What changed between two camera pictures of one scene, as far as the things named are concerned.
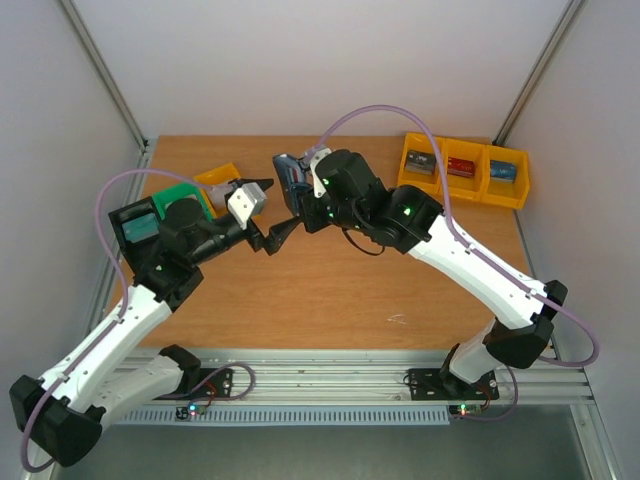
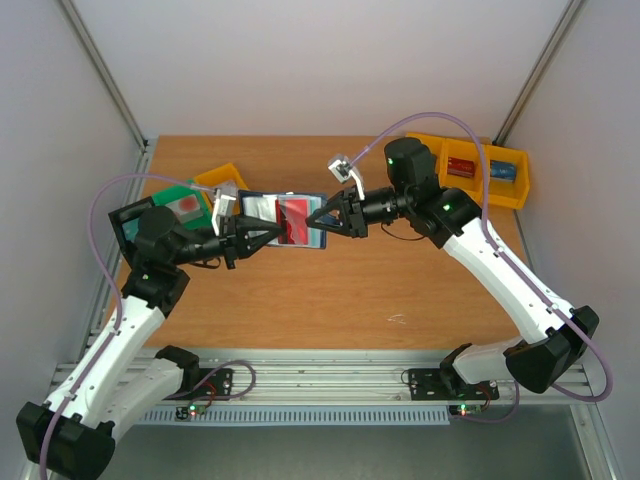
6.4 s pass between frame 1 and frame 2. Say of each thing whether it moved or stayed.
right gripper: moved
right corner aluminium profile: stayed
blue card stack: stayed
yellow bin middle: stayed
